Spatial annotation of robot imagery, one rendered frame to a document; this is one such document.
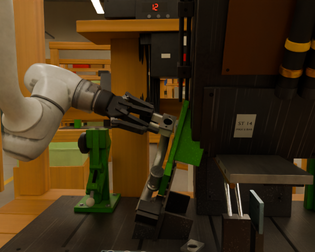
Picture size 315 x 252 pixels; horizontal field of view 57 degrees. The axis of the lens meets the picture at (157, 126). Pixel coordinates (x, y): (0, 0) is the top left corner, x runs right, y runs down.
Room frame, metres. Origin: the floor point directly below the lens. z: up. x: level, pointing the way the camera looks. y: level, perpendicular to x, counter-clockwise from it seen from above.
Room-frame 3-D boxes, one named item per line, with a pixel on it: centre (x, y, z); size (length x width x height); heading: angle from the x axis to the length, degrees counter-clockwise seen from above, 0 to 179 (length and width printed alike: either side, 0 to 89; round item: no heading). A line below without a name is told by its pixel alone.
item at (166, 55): (1.07, -0.07, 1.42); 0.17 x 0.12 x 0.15; 86
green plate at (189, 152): (0.80, -0.08, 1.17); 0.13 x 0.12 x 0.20; 86
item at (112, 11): (1.09, 0.11, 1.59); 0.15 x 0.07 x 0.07; 86
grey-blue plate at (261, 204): (0.69, -0.24, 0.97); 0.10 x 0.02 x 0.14; 176
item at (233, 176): (0.75, -0.23, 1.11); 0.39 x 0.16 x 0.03; 176
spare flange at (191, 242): (0.70, -0.09, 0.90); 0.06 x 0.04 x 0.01; 145
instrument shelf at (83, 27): (1.11, -0.18, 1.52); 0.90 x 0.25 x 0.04; 86
